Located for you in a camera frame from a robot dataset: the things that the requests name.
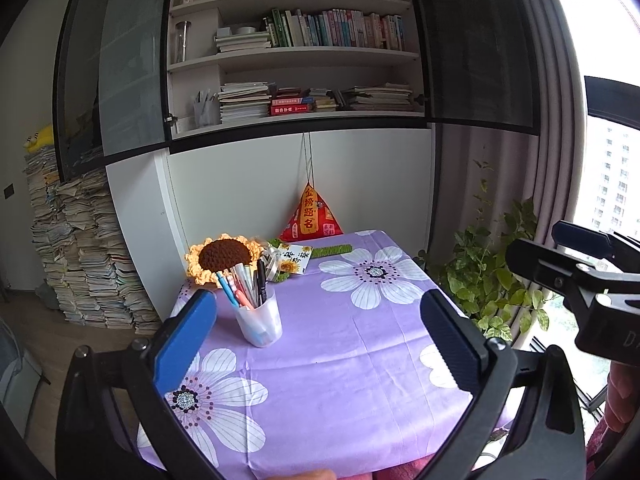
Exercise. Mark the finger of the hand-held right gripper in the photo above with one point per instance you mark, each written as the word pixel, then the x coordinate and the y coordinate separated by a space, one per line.
pixel 585 239
pixel 545 265

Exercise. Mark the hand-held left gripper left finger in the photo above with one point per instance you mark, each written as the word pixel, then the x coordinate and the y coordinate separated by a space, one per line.
pixel 182 345

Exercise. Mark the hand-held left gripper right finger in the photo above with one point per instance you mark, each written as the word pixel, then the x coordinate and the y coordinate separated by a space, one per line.
pixel 450 345

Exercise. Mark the blue pen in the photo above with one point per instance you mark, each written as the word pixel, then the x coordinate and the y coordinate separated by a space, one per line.
pixel 225 287

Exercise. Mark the pink patterned pen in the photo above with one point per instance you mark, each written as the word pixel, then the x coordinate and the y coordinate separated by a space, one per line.
pixel 235 284

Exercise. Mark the translucent plastic cup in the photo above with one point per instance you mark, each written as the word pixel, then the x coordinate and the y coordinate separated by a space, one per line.
pixel 260 322

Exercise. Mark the clear translucent pen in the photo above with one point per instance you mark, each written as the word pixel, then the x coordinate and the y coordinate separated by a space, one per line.
pixel 246 280

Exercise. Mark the person's right forearm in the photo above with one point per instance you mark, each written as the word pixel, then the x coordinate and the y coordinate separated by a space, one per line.
pixel 600 455

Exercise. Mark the person's right hand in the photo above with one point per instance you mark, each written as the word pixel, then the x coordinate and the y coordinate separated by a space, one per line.
pixel 622 395

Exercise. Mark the person's left hand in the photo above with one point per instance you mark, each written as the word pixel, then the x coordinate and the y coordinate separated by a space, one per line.
pixel 307 475

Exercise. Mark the green potted plant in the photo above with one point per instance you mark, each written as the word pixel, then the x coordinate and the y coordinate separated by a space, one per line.
pixel 480 270

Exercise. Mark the crochet sunflower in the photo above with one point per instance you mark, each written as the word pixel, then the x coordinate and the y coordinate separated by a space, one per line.
pixel 222 255

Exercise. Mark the purple floral tablecloth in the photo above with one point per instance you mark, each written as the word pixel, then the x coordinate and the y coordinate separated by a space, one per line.
pixel 350 360

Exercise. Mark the pinkish grey curtain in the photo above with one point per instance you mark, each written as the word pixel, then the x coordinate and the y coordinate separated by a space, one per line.
pixel 555 135

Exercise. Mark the white ribbon bow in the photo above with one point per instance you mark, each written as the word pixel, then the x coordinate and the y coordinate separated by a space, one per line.
pixel 272 265

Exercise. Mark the floor pile of workbooks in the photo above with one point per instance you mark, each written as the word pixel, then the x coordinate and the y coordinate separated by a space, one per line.
pixel 90 260

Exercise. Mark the sunflower print card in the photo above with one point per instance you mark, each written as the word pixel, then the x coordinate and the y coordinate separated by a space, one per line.
pixel 295 260

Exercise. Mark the white bookcase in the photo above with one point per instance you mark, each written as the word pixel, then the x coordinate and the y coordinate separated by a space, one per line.
pixel 240 185

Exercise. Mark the red pyramid bag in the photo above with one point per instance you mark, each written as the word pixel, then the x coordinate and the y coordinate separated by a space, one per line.
pixel 310 220

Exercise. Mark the dark glass bookcase door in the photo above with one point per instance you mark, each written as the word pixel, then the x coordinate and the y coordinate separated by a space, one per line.
pixel 475 50

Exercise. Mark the translucent shelf pen holder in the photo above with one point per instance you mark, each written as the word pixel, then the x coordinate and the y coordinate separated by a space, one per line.
pixel 206 112

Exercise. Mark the wide stack of magazines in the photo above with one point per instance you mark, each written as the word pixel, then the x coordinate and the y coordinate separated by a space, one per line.
pixel 380 97

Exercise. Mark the tall stack of magazines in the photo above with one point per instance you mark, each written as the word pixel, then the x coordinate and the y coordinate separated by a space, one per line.
pixel 245 105

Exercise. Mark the yellow plush toy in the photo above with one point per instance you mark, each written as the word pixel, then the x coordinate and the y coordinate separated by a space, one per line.
pixel 40 139

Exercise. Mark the stack of red books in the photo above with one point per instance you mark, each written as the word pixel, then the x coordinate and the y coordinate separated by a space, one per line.
pixel 290 109

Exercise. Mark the small stack of books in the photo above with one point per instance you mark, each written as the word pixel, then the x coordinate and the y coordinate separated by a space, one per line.
pixel 324 102

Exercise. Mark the grey glass bookcase door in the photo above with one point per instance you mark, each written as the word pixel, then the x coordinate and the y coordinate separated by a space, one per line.
pixel 125 60

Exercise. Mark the tall clear glass jar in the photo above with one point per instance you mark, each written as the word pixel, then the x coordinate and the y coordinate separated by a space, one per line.
pixel 182 42

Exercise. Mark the flat stack of white books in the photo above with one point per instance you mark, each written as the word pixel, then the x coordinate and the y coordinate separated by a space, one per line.
pixel 242 42

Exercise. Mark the row of green and pastel books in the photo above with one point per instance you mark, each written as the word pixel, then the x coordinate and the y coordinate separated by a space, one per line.
pixel 340 30

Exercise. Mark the black wall socket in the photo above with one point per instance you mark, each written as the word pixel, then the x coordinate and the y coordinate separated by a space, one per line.
pixel 8 190

